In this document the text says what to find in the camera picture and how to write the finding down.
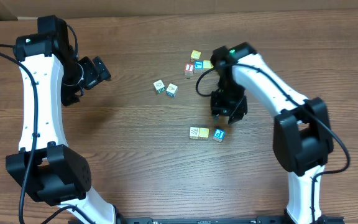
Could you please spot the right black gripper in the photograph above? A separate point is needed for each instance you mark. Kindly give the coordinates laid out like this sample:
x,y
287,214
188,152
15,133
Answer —
x,y
226,103

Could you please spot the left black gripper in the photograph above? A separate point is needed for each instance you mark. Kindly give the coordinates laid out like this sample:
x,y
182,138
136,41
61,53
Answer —
x,y
92,72

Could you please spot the blue letter block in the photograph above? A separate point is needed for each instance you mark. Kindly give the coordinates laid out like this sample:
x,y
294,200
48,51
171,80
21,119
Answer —
x,y
198,67
219,135

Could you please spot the white block wavy pattern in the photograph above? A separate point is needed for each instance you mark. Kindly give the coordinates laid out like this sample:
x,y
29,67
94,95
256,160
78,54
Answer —
x,y
194,133

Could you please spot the white block red base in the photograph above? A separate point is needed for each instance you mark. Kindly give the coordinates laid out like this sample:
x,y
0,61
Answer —
x,y
172,90

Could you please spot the white block green pattern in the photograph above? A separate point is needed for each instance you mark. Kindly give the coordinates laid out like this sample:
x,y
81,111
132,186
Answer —
x,y
159,86

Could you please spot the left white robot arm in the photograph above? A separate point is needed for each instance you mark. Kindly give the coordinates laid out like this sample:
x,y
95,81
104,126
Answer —
x,y
54,77

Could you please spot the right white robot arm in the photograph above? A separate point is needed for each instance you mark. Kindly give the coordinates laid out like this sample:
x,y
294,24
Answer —
x,y
301,138

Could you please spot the yellow block middle row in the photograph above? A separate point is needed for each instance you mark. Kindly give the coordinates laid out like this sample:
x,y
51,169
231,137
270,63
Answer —
x,y
207,65

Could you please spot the red letter block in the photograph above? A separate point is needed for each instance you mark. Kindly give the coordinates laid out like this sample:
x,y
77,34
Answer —
x,y
189,69

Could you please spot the yellow block top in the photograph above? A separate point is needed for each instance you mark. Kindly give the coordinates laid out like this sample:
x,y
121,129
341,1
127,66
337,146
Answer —
x,y
195,55

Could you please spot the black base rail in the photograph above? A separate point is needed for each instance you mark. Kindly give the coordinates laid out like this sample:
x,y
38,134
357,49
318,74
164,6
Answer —
x,y
258,220

